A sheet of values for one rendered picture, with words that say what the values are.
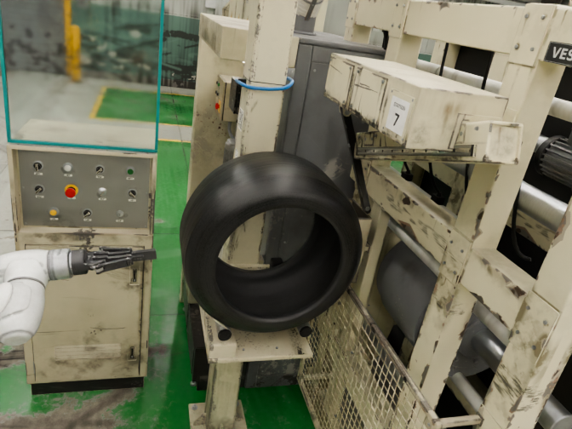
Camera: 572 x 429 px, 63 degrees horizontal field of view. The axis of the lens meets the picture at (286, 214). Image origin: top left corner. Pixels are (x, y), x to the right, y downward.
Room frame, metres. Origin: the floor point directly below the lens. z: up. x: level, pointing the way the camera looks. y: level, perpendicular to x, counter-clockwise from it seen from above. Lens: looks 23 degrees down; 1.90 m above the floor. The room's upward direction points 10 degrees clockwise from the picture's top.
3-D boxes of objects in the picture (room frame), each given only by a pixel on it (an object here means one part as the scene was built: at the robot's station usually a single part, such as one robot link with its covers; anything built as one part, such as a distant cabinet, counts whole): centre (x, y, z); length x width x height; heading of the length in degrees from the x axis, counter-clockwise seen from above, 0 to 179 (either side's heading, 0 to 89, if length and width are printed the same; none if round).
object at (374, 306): (2.09, -0.60, 0.61); 0.33 x 0.06 x 0.86; 109
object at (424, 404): (1.33, -0.33, 0.65); 0.90 x 0.02 x 0.70; 19
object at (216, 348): (1.40, 0.19, 0.83); 0.36 x 0.09 x 0.06; 19
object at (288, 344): (1.45, 0.05, 0.80); 0.37 x 0.36 x 0.02; 109
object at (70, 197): (1.92, 0.89, 0.63); 0.56 x 0.41 x 1.27; 109
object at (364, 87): (1.42, -0.27, 1.71); 0.61 x 0.25 x 0.15; 19
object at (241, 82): (1.68, 0.15, 1.64); 0.19 x 0.19 x 0.06; 19
